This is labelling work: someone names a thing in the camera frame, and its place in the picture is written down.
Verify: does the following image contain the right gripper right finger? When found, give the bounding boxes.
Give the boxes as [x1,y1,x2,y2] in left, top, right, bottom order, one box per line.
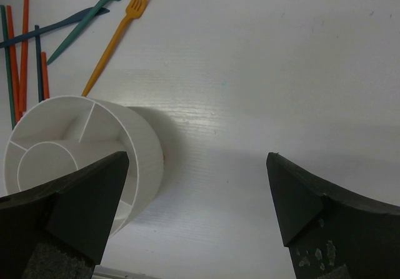
[266,153,399,278]

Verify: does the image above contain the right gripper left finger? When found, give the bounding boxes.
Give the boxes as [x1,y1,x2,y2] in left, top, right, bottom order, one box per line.
[1,151,129,278]

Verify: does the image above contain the white divided round container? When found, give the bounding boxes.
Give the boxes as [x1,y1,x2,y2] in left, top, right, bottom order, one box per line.
[4,96,164,236]

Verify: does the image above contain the dark teal chopstick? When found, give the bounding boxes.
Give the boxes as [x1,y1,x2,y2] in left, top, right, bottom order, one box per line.
[35,34,44,102]

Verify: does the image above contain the dark blue plastic knife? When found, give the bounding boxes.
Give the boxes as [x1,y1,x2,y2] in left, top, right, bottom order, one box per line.
[0,7,92,48]

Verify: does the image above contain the orange-yellow plastic fork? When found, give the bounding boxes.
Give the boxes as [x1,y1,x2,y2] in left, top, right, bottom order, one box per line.
[81,0,148,96]

